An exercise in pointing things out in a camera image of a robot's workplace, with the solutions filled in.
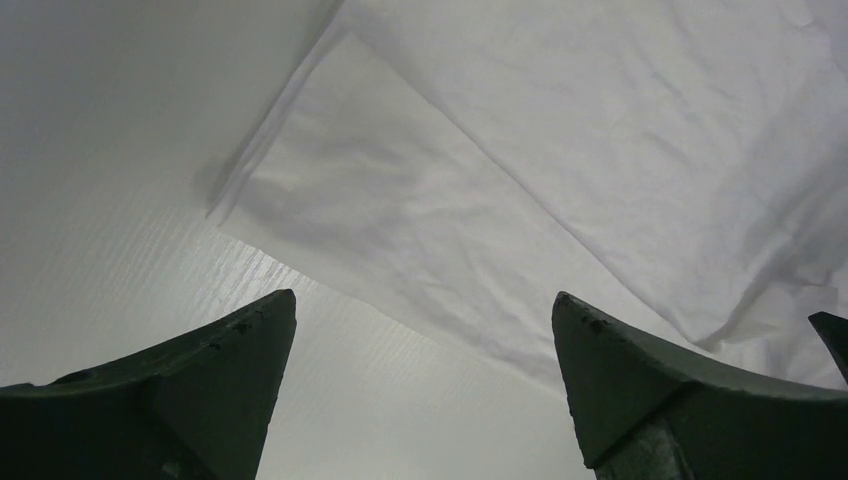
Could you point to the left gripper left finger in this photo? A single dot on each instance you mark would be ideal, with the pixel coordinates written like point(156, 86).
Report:
point(197, 406)

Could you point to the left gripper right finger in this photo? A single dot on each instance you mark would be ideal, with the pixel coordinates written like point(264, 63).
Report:
point(646, 408)

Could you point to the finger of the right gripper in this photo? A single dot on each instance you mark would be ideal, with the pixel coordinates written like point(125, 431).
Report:
point(829, 352)

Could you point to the white t shirt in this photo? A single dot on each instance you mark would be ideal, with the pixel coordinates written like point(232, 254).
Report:
point(680, 165)

